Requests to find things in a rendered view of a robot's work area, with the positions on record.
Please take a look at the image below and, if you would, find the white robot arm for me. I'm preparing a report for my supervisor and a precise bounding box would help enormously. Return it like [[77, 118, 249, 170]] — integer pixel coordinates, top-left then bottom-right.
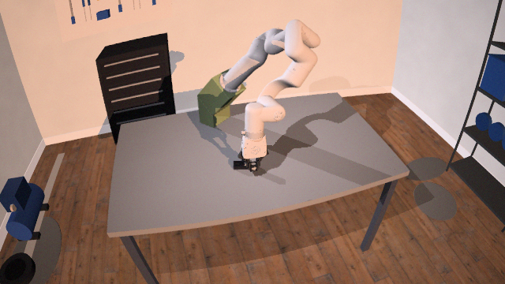
[[219, 20, 320, 139]]

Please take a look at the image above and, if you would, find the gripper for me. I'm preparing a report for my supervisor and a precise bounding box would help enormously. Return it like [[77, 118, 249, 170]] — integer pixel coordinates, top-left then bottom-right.
[[238, 134, 269, 170]]

